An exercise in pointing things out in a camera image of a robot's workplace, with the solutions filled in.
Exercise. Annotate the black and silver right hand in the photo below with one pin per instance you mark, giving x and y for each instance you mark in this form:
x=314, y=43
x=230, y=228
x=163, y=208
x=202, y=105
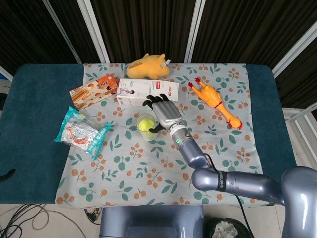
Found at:
x=167, y=112

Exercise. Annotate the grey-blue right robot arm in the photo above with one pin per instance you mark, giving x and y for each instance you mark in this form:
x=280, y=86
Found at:
x=237, y=183

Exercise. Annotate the clear plastic cup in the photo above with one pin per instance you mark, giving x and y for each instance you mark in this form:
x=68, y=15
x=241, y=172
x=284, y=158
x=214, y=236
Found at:
x=141, y=119

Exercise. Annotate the white product box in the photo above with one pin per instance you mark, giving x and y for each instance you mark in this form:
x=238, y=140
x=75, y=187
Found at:
x=143, y=91

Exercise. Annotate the orange rubber chicken toy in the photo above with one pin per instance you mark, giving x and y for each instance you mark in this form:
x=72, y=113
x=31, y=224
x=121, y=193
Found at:
x=210, y=98

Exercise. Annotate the yellow plush toy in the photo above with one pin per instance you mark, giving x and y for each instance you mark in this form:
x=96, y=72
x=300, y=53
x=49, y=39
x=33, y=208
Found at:
x=146, y=68

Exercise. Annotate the orange snack packet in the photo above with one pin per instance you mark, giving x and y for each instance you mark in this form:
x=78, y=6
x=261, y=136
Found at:
x=107, y=83

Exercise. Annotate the floral patterned tablecloth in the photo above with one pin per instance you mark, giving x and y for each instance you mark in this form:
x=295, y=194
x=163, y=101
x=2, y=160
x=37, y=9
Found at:
x=138, y=173

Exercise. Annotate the beige biscuit box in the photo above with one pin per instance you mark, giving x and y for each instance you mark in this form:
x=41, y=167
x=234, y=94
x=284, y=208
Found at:
x=85, y=95

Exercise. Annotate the clear and teal snack bag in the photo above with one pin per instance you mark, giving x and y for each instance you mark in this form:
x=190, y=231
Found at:
x=80, y=132

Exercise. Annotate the grey-blue robot torso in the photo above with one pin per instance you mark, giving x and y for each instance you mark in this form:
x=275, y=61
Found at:
x=151, y=223

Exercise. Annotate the power strip with plugs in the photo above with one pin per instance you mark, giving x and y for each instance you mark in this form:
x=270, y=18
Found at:
x=93, y=215

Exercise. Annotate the teal table cover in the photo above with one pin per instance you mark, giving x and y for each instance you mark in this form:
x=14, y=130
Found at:
x=39, y=124

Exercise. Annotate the black trash bin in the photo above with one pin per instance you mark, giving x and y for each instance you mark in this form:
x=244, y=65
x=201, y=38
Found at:
x=223, y=229

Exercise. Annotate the white metal rack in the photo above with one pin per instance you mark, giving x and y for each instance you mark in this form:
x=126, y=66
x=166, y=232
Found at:
x=301, y=119

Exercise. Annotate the white and blue edge panel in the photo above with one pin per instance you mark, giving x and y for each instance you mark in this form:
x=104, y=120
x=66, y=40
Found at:
x=4, y=74

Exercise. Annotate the white partition frame post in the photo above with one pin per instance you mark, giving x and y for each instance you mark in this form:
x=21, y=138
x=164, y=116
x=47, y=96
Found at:
x=193, y=29
x=94, y=29
x=62, y=29
x=294, y=49

